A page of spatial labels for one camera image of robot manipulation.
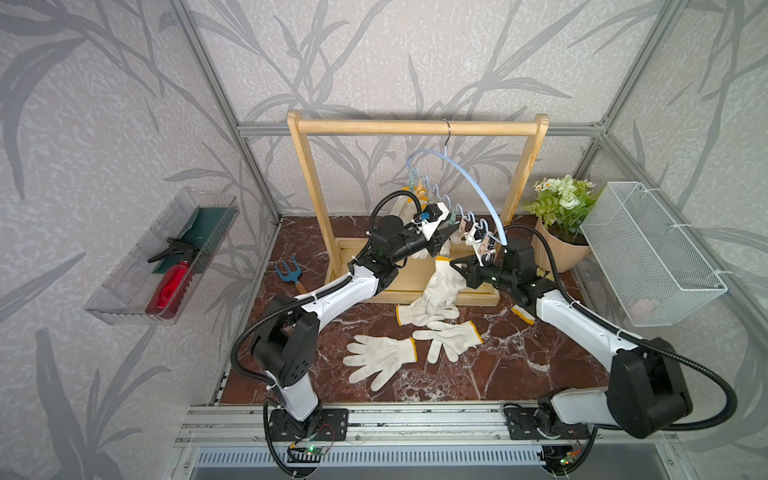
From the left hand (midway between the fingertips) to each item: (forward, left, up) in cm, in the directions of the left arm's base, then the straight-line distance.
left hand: (456, 221), depth 73 cm
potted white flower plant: (+11, -32, -5) cm, 34 cm away
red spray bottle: (-19, +59, +1) cm, 62 cm away
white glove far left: (-22, +19, -33) cm, 44 cm away
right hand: (-2, -1, -13) cm, 14 cm away
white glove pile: (-9, +8, -32) cm, 34 cm away
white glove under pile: (-17, -2, -32) cm, 36 cm away
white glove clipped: (-8, +2, -23) cm, 25 cm away
